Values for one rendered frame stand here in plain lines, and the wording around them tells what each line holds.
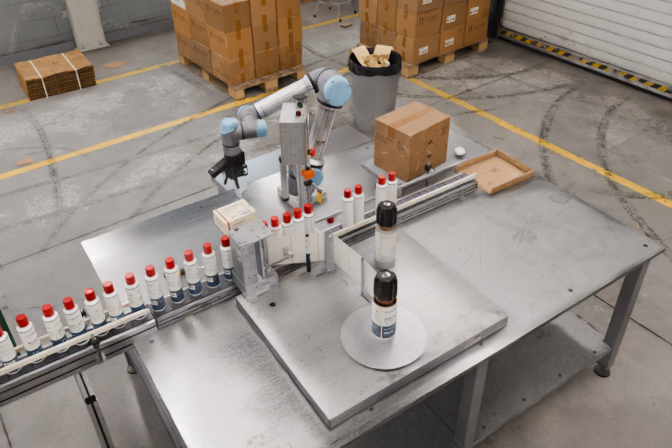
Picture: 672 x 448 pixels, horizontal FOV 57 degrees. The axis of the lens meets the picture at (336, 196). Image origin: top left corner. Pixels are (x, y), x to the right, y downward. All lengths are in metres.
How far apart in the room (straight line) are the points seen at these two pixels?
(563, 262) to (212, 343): 1.48
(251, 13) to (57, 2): 2.53
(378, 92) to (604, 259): 2.77
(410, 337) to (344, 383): 0.30
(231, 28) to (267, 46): 0.44
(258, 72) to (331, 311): 3.96
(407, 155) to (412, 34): 3.27
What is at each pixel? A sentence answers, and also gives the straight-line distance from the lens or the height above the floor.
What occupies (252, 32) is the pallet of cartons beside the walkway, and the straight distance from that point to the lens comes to 5.90.
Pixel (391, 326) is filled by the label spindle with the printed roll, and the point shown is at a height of 0.97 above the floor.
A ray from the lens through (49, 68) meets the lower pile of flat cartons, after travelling 6.76.
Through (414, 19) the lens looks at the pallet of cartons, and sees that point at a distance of 6.15.
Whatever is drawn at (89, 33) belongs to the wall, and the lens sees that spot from 7.70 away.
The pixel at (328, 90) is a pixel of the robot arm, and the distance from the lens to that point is 2.62.
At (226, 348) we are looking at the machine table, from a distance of 2.36.
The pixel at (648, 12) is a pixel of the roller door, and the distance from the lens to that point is 6.44.
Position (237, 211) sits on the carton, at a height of 0.91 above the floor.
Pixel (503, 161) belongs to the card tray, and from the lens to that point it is 3.41.
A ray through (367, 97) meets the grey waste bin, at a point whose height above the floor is 0.34.
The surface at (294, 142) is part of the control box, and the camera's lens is 2.38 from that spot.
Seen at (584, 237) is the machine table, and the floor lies 0.83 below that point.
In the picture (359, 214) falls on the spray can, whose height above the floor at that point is 0.95.
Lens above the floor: 2.56
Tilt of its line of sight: 35 degrees down
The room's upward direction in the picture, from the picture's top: 1 degrees counter-clockwise
